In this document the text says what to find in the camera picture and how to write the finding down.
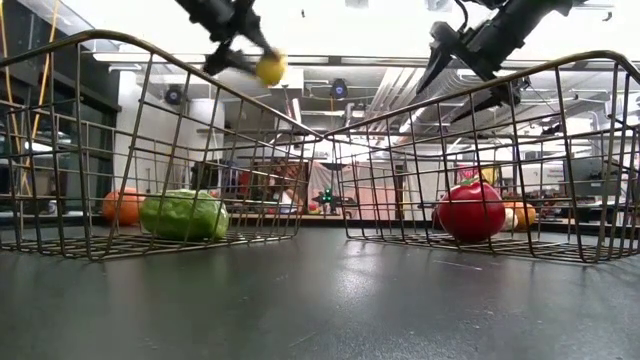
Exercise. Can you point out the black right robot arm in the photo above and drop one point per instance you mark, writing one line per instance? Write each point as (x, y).
(530, 15)

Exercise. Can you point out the black round ceiling camera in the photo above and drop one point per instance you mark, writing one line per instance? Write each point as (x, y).
(174, 95)
(339, 89)

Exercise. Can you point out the small background robot arm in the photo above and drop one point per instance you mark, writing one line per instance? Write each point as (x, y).
(327, 196)

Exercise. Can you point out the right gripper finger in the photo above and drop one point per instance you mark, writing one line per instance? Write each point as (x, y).
(482, 105)
(434, 62)

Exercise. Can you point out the person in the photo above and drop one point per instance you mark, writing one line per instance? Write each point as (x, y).
(292, 192)

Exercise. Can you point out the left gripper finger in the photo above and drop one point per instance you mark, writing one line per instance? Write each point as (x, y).
(261, 39)
(225, 59)

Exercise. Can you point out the bright red apple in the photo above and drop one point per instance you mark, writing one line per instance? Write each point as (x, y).
(470, 212)

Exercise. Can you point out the orange peach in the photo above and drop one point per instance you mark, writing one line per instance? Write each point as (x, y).
(122, 207)

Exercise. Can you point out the white ceiling box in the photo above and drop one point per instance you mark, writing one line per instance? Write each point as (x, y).
(295, 80)

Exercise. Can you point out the silver ceiling ducts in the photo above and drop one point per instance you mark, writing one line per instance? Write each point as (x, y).
(400, 95)

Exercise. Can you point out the white garlic bulb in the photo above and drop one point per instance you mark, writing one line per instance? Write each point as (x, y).
(510, 221)

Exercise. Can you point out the orange yellow mango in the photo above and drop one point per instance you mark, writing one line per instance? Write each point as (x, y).
(526, 215)

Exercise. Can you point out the small yellow lemon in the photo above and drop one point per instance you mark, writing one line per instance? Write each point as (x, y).
(271, 70)

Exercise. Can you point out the dark background monitor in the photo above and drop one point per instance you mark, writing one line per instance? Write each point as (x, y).
(592, 177)

